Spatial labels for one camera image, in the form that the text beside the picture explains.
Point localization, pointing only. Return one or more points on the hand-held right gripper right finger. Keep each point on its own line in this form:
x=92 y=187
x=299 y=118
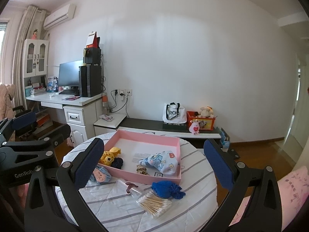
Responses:
x=218 y=165

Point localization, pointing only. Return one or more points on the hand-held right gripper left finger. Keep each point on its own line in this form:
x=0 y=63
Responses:
x=89 y=164

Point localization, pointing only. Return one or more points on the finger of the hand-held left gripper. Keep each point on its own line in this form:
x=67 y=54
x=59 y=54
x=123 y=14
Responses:
x=60 y=133
x=24 y=120

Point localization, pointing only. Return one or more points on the light blue plush headband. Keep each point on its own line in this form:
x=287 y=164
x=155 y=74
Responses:
x=101 y=175

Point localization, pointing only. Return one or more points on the yellow crocheted toy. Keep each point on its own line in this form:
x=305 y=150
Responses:
x=108 y=158

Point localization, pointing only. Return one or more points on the navy crocheted scrunchie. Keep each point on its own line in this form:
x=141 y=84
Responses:
x=117 y=163

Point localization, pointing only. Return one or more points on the clear packet with hair clip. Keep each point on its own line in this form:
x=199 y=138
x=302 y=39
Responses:
x=131 y=187

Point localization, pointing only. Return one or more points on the beige striped scrunchie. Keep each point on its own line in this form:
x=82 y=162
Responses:
x=142 y=169

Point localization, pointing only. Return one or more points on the royal blue crocheted piece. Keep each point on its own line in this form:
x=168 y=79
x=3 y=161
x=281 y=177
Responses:
x=166 y=189

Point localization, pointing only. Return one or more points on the pink cardboard box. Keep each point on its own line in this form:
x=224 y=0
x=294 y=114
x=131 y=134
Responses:
x=154 y=143

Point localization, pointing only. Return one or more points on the bag of cotton swabs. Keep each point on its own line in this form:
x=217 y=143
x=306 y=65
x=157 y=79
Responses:
x=154 y=205

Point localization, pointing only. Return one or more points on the black office chair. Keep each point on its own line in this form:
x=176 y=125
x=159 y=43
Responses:
x=26 y=133

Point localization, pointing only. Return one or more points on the blue tissue pack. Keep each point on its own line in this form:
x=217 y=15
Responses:
x=225 y=140

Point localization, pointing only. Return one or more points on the beige padded coat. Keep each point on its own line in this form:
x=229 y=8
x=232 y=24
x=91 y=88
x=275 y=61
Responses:
x=6 y=101

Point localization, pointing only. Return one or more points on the pink bedding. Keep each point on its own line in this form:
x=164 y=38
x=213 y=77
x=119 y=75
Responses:
x=21 y=191

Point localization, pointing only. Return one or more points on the stack of books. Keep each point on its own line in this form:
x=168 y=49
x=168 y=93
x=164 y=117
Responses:
x=38 y=91

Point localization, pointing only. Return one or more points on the white desk with drawers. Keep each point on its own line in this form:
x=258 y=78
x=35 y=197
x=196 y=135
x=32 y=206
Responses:
x=48 y=99

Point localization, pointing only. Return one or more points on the pink flat item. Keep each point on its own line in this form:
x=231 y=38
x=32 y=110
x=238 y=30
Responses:
x=71 y=98

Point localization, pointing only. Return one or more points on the black keyboard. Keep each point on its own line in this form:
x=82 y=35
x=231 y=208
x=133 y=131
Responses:
x=68 y=92

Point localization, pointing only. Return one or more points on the red toy storage box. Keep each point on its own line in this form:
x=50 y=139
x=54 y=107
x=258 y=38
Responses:
x=206 y=124

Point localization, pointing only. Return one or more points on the blue and white carton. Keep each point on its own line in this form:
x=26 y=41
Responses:
x=51 y=85

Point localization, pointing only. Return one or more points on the pink heart plush toy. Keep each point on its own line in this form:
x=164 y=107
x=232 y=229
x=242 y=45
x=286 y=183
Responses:
x=194 y=128

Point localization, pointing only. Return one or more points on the small printed packet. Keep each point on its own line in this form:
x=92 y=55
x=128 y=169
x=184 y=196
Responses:
x=106 y=117

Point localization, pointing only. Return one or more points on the striped white quilted tablecloth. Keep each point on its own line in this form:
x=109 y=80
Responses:
x=115 y=210

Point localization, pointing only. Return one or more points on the beige plush toy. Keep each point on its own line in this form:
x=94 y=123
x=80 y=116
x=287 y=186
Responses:
x=205 y=112

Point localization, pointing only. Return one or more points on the orange capped bottle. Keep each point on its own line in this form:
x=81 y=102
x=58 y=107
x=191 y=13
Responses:
x=105 y=99

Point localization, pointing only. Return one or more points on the black computer monitor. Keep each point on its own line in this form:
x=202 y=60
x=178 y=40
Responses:
x=70 y=73

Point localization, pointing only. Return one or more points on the black computer tower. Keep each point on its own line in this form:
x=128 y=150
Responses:
x=91 y=81

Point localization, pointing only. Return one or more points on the white glass door cabinet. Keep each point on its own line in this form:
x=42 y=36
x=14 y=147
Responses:
x=43 y=60

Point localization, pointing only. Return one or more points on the white tote bag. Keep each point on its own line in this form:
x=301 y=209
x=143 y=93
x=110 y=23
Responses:
x=173 y=116

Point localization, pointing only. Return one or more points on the low black top cabinet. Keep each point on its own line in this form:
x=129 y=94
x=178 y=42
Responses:
x=144 y=123

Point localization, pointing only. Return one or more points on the white charger plug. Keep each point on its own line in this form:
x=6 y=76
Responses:
x=122 y=94

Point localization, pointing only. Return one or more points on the pink printed pillow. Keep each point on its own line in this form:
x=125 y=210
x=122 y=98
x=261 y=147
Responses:
x=289 y=188

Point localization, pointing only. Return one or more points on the yellow tape roll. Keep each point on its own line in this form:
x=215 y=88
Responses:
x=85 y=53

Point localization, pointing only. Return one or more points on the black speaker box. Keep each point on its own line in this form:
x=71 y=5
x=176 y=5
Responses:
x=94 y=56

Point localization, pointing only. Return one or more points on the small pink doll figure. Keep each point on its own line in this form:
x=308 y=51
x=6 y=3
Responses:
x=35 y=34

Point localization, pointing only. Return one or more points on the beige curtain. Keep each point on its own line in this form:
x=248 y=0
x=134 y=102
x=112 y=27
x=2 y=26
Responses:
x=26 y=29

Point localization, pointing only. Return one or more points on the red and white calendar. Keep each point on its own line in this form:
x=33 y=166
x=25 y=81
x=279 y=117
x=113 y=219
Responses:
x=90 y=40

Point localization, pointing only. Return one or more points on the white air conditioner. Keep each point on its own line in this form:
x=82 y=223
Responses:
x=58 y=18

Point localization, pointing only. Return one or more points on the white wall outlets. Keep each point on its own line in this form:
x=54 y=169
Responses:
x=129 y=91

